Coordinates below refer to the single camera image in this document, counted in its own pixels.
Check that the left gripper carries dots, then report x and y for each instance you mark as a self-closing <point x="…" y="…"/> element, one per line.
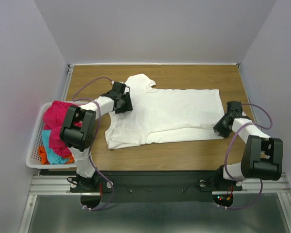
<point x="128" y="107"/>

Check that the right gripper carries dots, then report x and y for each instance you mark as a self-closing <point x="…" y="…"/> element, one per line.
<point x="218" y="126"/>

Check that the white t shirt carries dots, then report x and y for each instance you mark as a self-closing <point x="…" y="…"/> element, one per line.
<point x="164" y="115"/>

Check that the pink t shirt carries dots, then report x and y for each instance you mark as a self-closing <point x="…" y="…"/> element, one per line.
<point x="54" y="118"/>

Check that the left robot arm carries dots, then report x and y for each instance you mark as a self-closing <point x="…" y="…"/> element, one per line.
<point x="80" y="128"/>

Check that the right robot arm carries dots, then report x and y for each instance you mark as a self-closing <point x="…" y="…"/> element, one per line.
<point x="263" y="155"/>

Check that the orange t shirt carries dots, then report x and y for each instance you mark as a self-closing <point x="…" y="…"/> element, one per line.
<point x="49" y="157"/>

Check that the cyan t shirt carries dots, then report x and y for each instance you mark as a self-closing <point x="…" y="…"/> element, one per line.
<point x="45" y="139"/>

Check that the white plastic laundry basket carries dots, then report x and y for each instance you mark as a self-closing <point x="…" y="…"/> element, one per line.
<point x="33" y="160"/>

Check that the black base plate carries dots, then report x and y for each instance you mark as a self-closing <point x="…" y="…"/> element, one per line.
<point x="157" y="186"/>

